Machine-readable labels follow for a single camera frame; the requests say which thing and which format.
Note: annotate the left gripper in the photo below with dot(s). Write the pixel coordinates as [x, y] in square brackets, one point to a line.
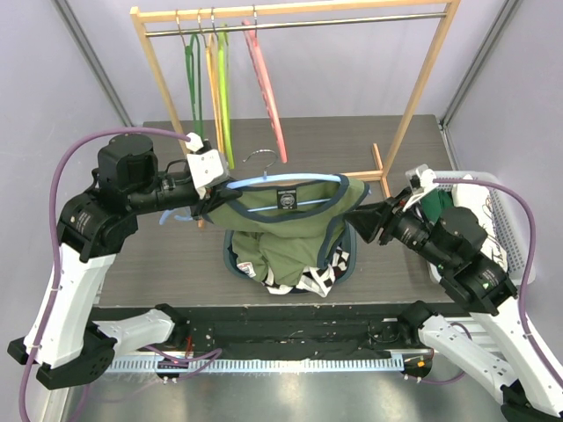
[213, 195]

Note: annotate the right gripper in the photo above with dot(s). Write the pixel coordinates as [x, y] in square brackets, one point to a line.
[386, 221]

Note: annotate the light blue hanger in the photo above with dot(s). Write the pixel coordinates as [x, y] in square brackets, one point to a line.
[264, 180]

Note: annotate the olive green tank top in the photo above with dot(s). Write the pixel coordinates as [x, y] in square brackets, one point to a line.
[313, 211]

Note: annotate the striped black white tank top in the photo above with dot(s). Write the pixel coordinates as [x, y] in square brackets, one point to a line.
[285, 275]

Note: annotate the orange yellow hanger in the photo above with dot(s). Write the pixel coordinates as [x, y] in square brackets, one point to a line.
[210, 50]

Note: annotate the green velvet hanger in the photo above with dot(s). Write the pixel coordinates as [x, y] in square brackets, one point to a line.
[192, 53]

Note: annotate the neon yellow hanger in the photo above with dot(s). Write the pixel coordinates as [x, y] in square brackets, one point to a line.
[222, 78]

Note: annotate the pink hanger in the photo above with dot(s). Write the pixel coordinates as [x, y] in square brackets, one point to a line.
[266, 88]

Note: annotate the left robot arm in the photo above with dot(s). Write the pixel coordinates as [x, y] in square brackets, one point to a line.
[68, 348]

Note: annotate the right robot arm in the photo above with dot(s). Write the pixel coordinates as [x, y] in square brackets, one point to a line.
[525, 379]

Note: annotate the blue plastic tub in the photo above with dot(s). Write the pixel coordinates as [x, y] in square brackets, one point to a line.
[247, 245]

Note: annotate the folded green garment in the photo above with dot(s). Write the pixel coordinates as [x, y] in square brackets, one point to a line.
[434, 203]

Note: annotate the folded white garment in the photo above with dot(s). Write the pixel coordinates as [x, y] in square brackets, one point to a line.
[478, 200]

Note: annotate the white plastic basket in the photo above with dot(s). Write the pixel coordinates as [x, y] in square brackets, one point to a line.
[511, 238]

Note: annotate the wooden clothes rack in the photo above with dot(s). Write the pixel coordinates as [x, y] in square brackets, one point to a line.
[140, 19]

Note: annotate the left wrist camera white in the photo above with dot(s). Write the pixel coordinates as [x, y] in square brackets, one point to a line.
[208, 166]

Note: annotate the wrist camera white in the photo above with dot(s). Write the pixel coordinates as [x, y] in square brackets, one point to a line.
[422, 182]
[208, 166]

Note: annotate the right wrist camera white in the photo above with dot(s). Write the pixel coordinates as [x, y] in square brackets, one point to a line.
[422, 182]

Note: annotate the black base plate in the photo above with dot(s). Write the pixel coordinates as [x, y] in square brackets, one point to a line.
[290, 332]

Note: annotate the white slotted cable duct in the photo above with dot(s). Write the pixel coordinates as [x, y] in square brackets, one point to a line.
[156, 364]

